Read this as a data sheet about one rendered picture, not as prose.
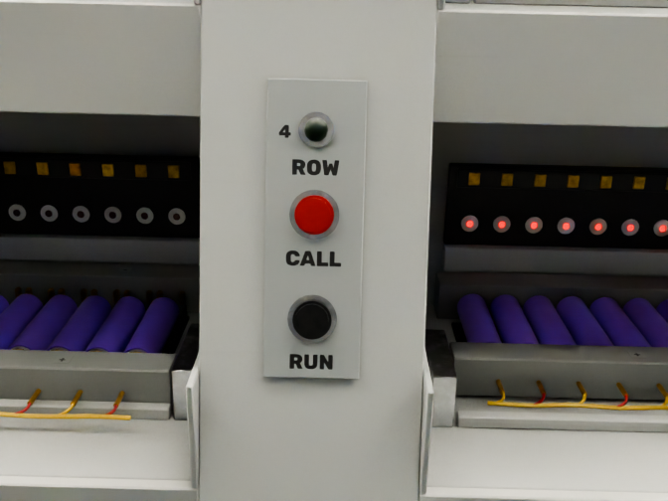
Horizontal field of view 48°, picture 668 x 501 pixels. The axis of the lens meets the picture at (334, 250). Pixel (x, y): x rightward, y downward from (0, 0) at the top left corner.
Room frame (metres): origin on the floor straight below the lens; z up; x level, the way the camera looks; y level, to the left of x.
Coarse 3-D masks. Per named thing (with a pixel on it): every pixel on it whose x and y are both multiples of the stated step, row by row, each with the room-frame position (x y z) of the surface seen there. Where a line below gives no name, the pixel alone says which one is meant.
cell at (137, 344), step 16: (160, 304) 0.44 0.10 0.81; (176, 304) 0.45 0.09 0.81; (144, 320) 0.42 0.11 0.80; (160, 320) 0.42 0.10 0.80; (176, 320) 0.44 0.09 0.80; (144, 336) 0.40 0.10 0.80; (160, 336) 0.41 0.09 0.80; (128, 352) 0.39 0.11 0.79; (144, 352) 0.39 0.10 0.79; (160, 352) 0.40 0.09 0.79
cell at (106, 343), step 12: (120, 300) 0.44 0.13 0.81; (132, 300) 0.44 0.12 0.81; (120, 312) 0.43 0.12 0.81; (132, 312) 0.43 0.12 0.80; (144, 312) 0.45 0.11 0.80; (108, 324) 0.41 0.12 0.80; (120, 324) 0.41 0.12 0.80; (132, 324) 0.42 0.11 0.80; (96, 336) 0.40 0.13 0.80; (108, 336) 0.40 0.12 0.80; (120, 336) 0.41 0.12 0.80; (96, 348) 0.39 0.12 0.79; (108, 348) 0.39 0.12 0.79; (120, 348) 0.40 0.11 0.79
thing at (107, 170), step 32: (0, 160) 0.47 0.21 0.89; (32, 160) 0.47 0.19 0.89; (64, 160) 0.47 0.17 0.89; (96, 160) 0.47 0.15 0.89; (128, 160) 0.48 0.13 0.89; (160, 160) 0.48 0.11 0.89; (192, 160) 0.48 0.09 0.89; (0, 192) 0.48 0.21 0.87; (32, 192) 0.48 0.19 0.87; (64, 192) 0.48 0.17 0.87; (96, 192) 0.48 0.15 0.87; (128, 192) 0.48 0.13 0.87; (160, 192) 0.48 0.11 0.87; (192, 192) 0.48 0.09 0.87; (0, 224) 0.49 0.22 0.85; (32, 224) 0.49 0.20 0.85; (64, 224) 0.49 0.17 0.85; (96, 224) 0.49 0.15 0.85; (128, 224) 0.49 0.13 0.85; (160, 224) 0.49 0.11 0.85; (192, 224) 0.49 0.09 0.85
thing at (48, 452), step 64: (0, 256) 0.49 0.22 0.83; (64, 256) 0.49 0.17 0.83; (128, 256) 0.49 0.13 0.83; (192, 256) 0.49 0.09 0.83; (192, 320) 0.46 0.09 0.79; (192, 384) 0.30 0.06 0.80; (0, 448) 0.33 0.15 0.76; (64, 448) 0.33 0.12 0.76; (128, 448) 0.34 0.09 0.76; (192, 448) 0.30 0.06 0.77
